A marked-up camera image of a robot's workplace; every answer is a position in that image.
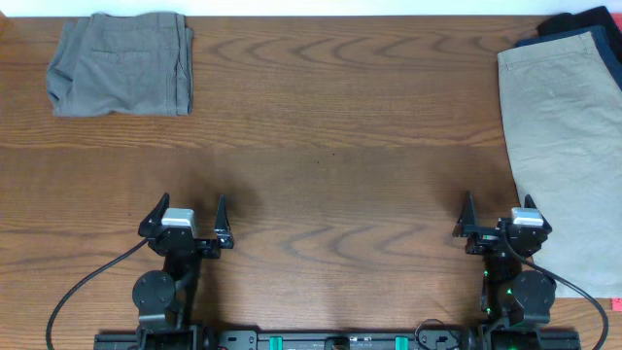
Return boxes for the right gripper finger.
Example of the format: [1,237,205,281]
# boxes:
[523,194,552,233]
[452,192,479,237]

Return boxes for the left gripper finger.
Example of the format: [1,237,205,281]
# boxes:
[138,192,170,238]
[214,195,234,249]

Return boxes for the beige khaki shorts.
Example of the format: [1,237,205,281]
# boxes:
[498,32,621,298]

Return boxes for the navy blue shorts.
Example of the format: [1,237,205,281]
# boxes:
[515,25,621,88]

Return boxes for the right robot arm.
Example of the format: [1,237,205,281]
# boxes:
[452,193,556,349]

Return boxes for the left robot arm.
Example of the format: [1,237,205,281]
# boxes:
[132,193,234,350]

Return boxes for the red object at edge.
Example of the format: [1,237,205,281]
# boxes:
[611,298,622,312]

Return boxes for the folded grey shorts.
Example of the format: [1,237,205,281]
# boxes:
[46,12,193,117]

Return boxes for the black garment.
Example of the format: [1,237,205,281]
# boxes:
[536,6,621,61]

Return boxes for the right black cable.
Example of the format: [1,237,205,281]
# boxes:
[502,232,610,350]

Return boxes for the black cable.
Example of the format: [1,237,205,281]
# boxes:
[45,237,150,350]
[502,232,610,350]

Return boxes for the left black cable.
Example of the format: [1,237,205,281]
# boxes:
[45,237,150,350]

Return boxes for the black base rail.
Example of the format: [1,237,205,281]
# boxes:
[93,326,581,350]

